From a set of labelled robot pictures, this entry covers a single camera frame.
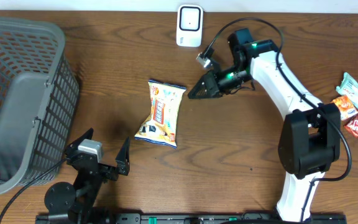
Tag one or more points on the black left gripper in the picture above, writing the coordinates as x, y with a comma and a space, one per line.
122, 165

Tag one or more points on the grey plastic basket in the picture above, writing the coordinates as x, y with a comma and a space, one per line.
38, 98

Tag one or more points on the yellow snack bag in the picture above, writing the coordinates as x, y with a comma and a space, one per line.
160, 127

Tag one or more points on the teal wet wipes pack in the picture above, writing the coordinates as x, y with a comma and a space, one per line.
349, 87

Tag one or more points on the small orange sachet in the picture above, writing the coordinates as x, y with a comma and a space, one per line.
346, 108

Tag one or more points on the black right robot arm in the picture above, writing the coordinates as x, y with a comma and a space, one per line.
308, 144

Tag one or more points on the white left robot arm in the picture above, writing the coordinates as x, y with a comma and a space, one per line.
74, 203

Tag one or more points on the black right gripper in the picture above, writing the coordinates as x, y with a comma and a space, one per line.
211, 86

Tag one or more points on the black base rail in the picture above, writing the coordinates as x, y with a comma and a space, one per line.
253, 217

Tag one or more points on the white barcode scanner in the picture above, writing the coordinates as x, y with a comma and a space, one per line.
189, 25

